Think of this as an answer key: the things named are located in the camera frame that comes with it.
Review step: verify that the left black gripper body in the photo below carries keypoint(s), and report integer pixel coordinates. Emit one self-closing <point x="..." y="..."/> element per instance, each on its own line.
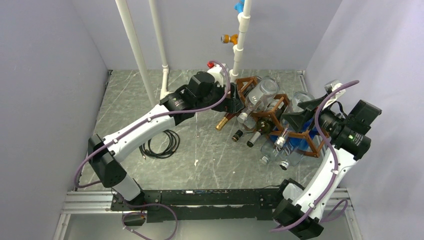
<point x="226" y="106"/>

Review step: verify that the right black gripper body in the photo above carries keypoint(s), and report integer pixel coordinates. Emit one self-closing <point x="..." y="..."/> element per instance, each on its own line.
<point x="328" y="119"/>

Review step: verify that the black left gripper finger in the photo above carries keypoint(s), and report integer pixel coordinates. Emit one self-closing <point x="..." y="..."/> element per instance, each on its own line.
<point x="234" y="93"/>
<point x="237" y="105"/>

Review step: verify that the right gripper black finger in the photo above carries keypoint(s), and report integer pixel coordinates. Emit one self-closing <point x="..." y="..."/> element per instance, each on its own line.
<point x="299" y="121"/>
<point x="311" y="104"/>

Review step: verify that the clear glass bottle white cap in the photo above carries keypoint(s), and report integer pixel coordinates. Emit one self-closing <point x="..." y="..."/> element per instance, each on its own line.
<point x="297" y="97"/>

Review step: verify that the clear glass bottle silver cap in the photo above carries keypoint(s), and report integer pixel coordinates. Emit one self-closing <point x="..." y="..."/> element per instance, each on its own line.
<point x="259" y="98"/>

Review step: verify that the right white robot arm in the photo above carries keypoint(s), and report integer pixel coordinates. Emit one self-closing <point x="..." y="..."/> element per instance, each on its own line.
<point x="301" y="210"/>

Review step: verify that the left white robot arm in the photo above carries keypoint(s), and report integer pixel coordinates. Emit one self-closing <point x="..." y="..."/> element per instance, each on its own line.
<point x="105" y="154"/>

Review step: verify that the dark red wine bottle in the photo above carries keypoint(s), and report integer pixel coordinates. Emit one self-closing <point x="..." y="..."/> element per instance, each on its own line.
<point x="227" y="117"/>

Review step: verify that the small clear bottle black cap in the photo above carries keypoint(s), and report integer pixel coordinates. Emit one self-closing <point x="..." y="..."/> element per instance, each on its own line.
<point x="246" y="127"/>

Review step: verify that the brown wooden wine rack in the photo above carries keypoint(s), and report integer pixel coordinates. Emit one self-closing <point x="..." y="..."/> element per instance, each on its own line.
<point x="273" y="115"/>

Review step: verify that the dark green wine bottle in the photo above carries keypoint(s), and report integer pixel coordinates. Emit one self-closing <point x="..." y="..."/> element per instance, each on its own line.
<point x="264" y="126"/>

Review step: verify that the clear square bottle black cap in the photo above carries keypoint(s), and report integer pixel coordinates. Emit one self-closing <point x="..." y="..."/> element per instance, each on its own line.
<point x="292" y="152"/>

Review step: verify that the blue label clear bottle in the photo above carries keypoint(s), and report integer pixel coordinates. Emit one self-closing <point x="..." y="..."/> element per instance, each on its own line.
<point x="270" y="151"/>

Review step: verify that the orange pipe valve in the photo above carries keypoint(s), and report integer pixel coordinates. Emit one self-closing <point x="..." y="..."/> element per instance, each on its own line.
<point x="233" y="39"/>

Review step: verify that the blue pipe valve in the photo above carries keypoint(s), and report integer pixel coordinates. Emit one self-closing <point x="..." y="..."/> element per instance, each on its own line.
<point x="239" y="6"/>

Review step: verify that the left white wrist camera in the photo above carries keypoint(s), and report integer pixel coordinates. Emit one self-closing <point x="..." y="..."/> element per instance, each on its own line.
<point x="218" y="72"/>

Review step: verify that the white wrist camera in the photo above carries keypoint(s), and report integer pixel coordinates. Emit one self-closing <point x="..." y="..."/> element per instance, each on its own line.
<point x="218" y="72"/>
<point x="333" y="86"/>

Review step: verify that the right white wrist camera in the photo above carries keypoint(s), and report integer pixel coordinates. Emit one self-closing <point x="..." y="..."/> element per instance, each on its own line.
<point x="333" y="86"/>

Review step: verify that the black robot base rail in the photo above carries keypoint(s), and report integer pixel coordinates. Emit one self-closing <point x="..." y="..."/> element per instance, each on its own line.
<point x="210" y="204"/>

